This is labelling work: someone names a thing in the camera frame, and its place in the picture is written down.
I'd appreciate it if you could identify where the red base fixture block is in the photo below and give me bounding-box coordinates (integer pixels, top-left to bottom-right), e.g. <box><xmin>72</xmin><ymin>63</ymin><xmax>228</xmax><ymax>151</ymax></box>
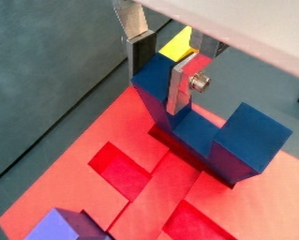
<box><xmin>0</xmin><ymin>88</ymin><xmax>299</xmax><ymax>240</ymax></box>

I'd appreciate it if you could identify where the yellow long bar block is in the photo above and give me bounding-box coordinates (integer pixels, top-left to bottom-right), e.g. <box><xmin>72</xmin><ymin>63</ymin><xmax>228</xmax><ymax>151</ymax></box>
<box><xmin>159</xmin><ymin>26</ymin><xmax>196</xmax><ymax>62</ymax></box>

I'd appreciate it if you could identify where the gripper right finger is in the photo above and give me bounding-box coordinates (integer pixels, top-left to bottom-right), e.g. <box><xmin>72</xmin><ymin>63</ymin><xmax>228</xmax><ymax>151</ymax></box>
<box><xmin>167</xmin><ymin>31</ymin><xmax>228</xmax><ymax>115</ymax></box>

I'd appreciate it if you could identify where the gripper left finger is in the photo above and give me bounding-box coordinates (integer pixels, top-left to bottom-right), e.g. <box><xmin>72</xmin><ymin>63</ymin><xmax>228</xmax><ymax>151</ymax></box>
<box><xmin>112</xmin><ymin>0</ymin><xmax>156</xmax><ymax>77</ymax></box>

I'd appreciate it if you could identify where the purple U-shaped block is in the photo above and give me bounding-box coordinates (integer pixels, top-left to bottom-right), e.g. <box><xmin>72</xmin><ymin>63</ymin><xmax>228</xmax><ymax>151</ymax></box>
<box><xmin>24</xmin><ymin>208</ymin><xmax>112</xmax><ymax>240</ymax></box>

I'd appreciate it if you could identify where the blue U-shaped block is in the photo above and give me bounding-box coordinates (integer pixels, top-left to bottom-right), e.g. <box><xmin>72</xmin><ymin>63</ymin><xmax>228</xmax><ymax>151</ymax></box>
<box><xmin>131</xmin><ymin>53</ymin><xmax>291</xmax><ymax>186</ymax></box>

